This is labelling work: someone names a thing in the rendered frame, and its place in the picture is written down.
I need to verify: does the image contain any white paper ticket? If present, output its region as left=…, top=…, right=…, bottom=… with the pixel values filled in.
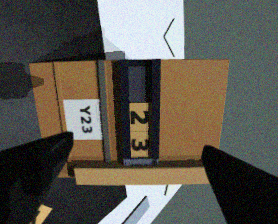
left=63, top=99, right=104, bottom=140

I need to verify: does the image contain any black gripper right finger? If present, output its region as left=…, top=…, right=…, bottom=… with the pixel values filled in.
left=201, top=145, right=278, bottom=224

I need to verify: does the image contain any grey flat rectangular slab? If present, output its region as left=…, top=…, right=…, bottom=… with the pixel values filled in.
left=122, top=196, right=150, bottom=224

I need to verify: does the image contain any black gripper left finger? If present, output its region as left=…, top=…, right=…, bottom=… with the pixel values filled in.
left=0, top=131, right=74, bottom=224

